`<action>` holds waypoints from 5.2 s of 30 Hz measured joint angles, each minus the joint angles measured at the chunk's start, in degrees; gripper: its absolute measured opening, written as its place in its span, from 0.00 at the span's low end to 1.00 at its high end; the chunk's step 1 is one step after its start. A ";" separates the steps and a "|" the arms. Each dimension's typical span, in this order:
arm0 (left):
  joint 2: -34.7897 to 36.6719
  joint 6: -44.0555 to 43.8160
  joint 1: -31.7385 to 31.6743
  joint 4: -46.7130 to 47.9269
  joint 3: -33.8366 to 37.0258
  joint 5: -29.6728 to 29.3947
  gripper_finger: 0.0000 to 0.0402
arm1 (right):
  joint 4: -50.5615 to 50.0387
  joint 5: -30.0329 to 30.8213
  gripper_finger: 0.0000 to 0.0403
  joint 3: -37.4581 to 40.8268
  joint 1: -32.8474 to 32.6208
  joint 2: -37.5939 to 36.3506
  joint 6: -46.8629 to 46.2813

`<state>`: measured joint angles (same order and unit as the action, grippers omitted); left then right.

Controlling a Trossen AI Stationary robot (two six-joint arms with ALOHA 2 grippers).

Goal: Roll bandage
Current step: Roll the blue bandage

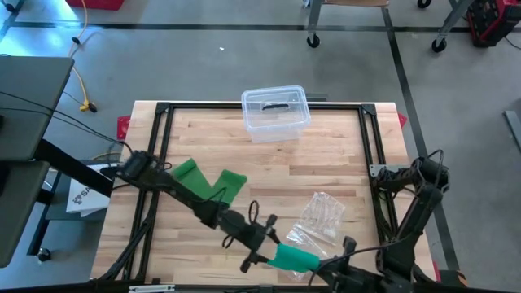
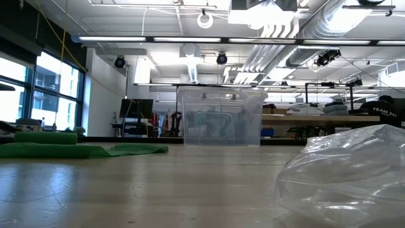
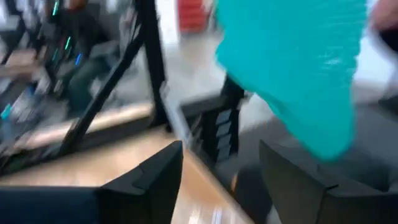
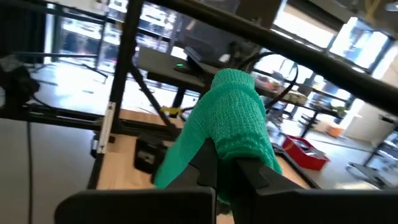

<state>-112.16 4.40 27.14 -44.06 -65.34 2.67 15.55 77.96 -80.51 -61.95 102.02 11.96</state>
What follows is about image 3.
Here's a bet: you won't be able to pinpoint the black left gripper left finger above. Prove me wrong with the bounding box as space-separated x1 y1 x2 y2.
0 140 184 224

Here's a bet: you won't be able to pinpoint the black rack with grey panels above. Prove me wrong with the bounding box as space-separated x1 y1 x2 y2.
198 77 245 164

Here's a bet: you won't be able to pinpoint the red storage bins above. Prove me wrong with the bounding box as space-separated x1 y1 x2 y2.
177 0 212 32

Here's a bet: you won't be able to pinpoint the black aluminium rig frame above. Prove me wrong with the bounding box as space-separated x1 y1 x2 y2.
0 0 187 175

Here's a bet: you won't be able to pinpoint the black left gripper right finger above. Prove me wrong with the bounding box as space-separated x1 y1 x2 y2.
258 139 398 224

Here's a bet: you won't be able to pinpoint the green bandage roll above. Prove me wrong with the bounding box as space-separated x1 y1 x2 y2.
214 0 368 161

